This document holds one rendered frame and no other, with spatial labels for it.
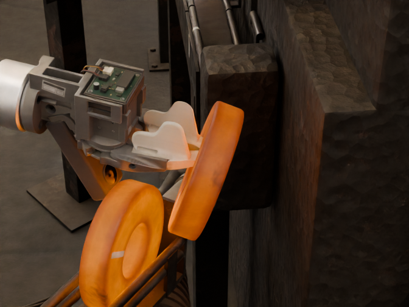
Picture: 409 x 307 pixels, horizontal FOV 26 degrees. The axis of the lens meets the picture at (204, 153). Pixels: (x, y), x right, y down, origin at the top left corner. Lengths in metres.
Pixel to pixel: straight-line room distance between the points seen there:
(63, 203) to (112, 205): 1.23
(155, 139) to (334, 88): 0.21
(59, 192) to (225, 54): 1.11
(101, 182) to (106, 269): 0.11
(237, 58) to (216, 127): 0.27
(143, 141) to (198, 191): 0.09
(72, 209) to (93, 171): 1.16
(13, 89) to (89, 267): 0.21
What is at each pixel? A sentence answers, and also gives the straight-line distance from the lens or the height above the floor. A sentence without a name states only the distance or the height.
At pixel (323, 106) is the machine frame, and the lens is 0.96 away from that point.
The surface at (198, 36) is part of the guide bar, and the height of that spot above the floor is 0.71.
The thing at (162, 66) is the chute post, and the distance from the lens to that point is 2.68.
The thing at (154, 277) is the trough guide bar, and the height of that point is 0.66.
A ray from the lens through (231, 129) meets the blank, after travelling 0.92.
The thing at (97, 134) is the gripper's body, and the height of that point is 0.84.
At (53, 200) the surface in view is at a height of 0.01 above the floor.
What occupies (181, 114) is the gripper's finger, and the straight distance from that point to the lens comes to 0.96.
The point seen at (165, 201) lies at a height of 0.72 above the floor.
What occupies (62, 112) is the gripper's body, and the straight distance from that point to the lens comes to 0.98.
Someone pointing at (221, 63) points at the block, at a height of 0.80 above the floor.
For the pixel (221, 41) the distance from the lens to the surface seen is 1.49.
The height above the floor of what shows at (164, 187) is 0.60.
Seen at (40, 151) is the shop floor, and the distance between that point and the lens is 2.38.
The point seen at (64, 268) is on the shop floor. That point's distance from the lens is 2.03.
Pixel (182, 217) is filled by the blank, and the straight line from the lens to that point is 0.92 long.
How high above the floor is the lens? 1.40
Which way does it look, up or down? 37 degrees down
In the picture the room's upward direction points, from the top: straight up
